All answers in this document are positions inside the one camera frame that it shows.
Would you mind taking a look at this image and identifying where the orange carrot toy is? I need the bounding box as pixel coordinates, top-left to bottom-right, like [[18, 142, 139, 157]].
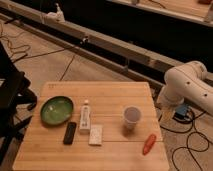
[[142, 134, 156, 155]]

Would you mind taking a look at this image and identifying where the green ceramic bowl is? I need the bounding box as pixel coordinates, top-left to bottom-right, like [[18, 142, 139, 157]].
[[40, 96, 74, 126]]

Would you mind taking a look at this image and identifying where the black chair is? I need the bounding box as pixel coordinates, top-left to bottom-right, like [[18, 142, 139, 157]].
[[0, 42, 37, 165]]

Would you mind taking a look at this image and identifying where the wooden table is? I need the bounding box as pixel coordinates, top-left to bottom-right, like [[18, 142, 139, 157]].
[[13, 82, 169, 171]]

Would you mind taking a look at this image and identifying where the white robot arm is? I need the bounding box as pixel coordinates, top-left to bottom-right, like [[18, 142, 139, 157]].
[[157, 61, 213, 114]]

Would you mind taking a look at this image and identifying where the white tube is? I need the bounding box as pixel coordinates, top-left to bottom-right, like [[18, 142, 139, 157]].
[[79, 100, 91, 134]]

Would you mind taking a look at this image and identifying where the black remote control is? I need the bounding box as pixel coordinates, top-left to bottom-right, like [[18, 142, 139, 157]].
[[63, 122, 77, 145]]

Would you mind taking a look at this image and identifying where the clear plastic cup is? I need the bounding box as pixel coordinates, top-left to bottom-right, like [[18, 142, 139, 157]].
[[123, 106, 141, 130]]

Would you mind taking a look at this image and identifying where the blue power box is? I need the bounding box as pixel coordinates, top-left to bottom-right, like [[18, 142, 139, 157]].
[[175, 104, 189, 119]]

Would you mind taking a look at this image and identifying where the white object on rail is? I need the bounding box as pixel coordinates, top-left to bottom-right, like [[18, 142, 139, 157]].
[[45, 4, 65, 22]]

